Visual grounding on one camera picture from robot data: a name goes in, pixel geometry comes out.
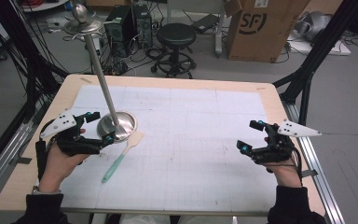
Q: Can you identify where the flat black device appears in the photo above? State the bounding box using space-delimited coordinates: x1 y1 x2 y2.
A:
191 13 221 35

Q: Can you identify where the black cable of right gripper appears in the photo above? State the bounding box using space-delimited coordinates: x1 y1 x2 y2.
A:
287 141 305 185

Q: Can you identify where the black metal frame post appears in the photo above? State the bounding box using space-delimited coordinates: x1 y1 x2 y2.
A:
272 0 358 126
0 0 62 120

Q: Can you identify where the white flat board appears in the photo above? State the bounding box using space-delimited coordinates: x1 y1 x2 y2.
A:
286 32 352 57

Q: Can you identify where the wooden spatula teal handle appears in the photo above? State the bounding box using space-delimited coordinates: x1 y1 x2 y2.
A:
101 131 145 184

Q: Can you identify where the aluminium rail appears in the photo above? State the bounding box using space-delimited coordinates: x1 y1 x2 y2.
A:
280 100 347 224
0 102 46 204

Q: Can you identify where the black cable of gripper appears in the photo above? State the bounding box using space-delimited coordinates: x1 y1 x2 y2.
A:
287 141 305 185
34 119 59 182

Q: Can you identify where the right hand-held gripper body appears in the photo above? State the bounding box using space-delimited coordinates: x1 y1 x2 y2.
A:
251 119 323 165

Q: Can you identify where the silver wristwatch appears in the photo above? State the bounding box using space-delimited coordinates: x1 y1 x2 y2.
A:
32 185 62 196

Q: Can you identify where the steel pole stand round base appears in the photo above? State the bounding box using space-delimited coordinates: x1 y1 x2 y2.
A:
62 3 138 143

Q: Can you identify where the black computer tower green front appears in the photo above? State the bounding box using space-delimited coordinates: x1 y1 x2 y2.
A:
103 5 138 59

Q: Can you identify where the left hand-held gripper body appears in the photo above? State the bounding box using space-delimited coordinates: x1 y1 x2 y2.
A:
39 109 107 157

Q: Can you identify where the silver grey bag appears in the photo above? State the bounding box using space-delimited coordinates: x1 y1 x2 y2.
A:
293 10 333 42

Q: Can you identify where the grey tape strip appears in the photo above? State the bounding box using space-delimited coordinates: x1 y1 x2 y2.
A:
8 156 33 166
301 168 320 179

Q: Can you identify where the black round stool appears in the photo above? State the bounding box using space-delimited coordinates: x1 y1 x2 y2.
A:
150 22 199 79

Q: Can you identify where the white grid mat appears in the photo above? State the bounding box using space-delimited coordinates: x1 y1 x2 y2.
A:
59 84 280 213

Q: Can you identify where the large cardboard box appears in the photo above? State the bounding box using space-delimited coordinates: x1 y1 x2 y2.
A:
224 0 312 63

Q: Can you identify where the white stand post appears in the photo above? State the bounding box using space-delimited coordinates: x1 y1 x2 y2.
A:
213 0 228 59

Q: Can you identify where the person's right hand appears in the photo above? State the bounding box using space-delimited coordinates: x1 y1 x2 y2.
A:
264 158 303 189

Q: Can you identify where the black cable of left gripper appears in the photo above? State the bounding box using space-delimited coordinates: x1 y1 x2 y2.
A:
34 119 59 182

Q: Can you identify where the white round table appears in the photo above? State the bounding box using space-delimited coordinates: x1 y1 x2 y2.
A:
21 0 71 13

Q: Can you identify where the person's left hand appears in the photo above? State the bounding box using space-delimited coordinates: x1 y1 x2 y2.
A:
37 142 90 194

